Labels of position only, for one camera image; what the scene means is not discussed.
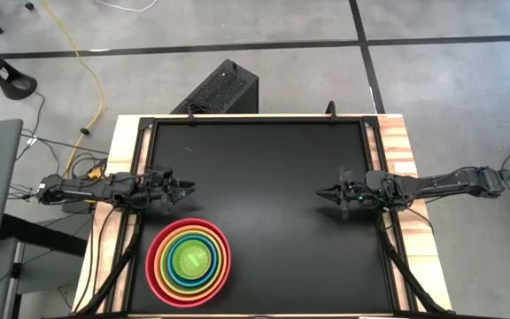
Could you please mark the stacked red yellow green bowls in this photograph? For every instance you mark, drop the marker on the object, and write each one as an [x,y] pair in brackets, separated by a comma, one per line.
[148,266]

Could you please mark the large orange bowl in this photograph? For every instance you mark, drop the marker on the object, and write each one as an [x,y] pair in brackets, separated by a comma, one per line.
[156,266]

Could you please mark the black table mat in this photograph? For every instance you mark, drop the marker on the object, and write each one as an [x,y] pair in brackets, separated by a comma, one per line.
[272,146]

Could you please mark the black floor beam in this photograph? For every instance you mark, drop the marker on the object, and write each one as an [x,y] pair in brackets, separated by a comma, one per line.
[42,235]

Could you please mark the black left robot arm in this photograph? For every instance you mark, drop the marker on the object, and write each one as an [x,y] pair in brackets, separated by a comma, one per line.
[82,188]

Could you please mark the black computer tower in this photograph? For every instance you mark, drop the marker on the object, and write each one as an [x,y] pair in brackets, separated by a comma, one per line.
[224,91]

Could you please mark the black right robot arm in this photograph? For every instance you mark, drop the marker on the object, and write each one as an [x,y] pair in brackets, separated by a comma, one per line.
[441,182]

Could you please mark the lime green bowl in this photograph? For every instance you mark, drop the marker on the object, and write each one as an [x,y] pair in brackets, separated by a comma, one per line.
[162,265]

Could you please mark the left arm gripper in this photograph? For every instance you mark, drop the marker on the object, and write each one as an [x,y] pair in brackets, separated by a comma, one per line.
[166,186]

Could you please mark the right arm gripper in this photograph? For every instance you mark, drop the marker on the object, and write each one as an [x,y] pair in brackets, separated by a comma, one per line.
[354,190]

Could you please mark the black metal table frame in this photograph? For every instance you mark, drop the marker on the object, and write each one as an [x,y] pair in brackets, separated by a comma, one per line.
[259,119]

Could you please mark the black frame clamp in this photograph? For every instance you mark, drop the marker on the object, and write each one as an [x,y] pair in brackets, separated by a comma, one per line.
[190,113]
[332,111]

